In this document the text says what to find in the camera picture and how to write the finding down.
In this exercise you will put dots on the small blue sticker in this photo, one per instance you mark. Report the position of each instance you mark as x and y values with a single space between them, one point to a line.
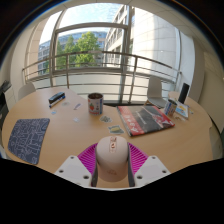
53 112

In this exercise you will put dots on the colourful printed card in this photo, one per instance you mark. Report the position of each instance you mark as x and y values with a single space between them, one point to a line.
182 110

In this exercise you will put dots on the small printed paper cup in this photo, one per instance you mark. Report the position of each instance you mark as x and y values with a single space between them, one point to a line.
170 108

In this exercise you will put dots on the small white sticker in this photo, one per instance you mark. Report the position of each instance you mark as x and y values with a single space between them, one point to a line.
76 119

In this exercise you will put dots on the strawberry print mug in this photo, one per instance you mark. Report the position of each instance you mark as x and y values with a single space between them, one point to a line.
95 105

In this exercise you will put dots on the black standing phone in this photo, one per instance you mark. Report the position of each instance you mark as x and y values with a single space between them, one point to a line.
183 93

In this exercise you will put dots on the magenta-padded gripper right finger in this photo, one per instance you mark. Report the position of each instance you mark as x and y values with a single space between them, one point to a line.
140 161

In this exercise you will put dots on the black whiteboard eraser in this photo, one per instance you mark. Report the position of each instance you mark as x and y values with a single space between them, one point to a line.
56 97

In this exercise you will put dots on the red and black magazine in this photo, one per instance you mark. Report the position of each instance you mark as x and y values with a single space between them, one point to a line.
145 120

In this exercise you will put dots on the blue marker pen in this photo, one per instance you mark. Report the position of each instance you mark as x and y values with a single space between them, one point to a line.
57 103

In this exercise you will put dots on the round pale green sticker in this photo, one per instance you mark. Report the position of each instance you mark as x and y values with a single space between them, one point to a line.
65 103

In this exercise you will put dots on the dark blue patterned mouse pad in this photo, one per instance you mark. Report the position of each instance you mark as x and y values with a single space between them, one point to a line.
28 140

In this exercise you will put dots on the metal balcony railing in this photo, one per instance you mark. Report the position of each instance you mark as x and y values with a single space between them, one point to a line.
100 68

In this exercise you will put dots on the pale pink computer mouse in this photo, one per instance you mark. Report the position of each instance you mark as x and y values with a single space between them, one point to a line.
112 158

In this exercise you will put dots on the long white purple sticker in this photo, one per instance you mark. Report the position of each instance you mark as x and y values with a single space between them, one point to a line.
77 106

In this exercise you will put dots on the white chair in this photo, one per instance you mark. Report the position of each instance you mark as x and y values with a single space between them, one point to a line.
155 91
26 90

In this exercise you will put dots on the yellow and blue sticker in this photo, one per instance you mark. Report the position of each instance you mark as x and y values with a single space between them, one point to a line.
115 129

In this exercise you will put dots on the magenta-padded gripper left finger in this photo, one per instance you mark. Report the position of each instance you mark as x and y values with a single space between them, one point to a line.
85 160

